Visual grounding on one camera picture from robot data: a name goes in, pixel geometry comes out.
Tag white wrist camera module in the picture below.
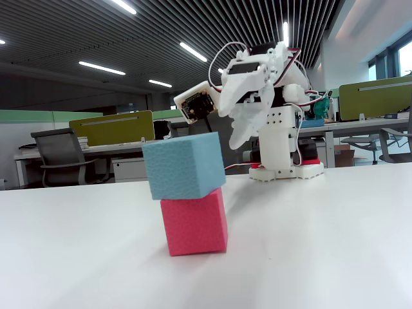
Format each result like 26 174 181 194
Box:
173 80 223 125

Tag white drawer cabinet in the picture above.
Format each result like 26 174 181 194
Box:
111 156 149 183

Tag white office desk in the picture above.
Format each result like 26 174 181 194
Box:
13 140 149 188
295 118 412 168

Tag olive desk divider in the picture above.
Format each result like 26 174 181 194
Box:
69 110 155 147
338 76 412 122

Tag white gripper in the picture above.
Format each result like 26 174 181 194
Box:
218 41 292 149

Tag pale green partition panel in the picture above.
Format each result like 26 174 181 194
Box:
151 108 180 122
0 109 104 126

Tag red foam cube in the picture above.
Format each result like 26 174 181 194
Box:
160 187 229 258

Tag dark mesh office chair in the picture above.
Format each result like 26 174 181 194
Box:
188 112 258 176

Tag large glass window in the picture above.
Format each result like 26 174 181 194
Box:
366 41 412 82

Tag blue tray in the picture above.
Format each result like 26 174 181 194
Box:
297 118 326 129

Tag green bag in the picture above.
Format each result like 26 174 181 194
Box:
314 96 331 123

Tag cardboard box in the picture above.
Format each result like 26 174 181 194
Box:
333 144 366 168

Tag grey office chair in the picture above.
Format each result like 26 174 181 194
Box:
340 135 379 167
378 102 412 164
167 121 191 140
30 127 112 188

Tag black backpack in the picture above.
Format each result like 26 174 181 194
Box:
153 120 171 142

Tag blue foam cube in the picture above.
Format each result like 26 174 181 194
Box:
142 131 227 200

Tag white red servo cable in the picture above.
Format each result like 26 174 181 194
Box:
208 41 249 90
223 162 265 171
294 91 323 168

